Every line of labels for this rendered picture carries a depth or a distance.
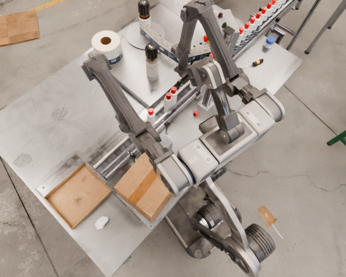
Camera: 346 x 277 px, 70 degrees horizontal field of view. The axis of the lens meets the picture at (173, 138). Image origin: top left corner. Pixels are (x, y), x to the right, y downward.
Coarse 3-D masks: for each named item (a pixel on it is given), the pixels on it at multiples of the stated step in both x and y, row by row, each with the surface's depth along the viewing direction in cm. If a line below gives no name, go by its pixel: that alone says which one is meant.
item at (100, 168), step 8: (248, 40) 203; (240, 48) 199; (232, 56) 195; (184, 88) 180; (160, 112) 172; (160, 120) 169; (128, 144) 161; (120, 152) 158; (104, 160) 155; (112, 160) 156; (120, 160) 156; (96, 168) 153; (104, 168) 153; (112, 168) 154; (104, 176) 151
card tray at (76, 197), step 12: (84, 168) 158; (72, 180) 154; (84, 180) 154; (96, 180) 155; (48, 192) 147; (60, 192) 151; (72, 192) 151; (84, 192) 151; (96, 192) 152; (108, 192) 148; (60, 204) 148; (72, 204) 148; (84, 204) 148; (96, 204) 145; (60, 216) 142; (72, 216) 146; (84, 216) 142; (72, 228) 140
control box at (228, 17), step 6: (216, 12) 129; (222, 12) 129; (228, 12) 130; (216, 18) 127; (222, 18) 128; (228, 18) 128; (228, 24) 126; (234, 24) 126; (222, 30) 124; (234, 36) 126; (234, 42) 130; (210, 48) 142; (234, 48) 134
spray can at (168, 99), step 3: (168, 93) 154; (165, 96) 158; (168, 96) 153; (171, 96) 158; (165, 99) 157; (168, 99) 156; (171, 99) 157; (165, 102) 159; (168, 102) 157; (171, 102) 159; (165, 105) 162; (168, 105) 160; (171, 105) 163; (165, 108) 165; (168, 108) 164; (165, 111) 168
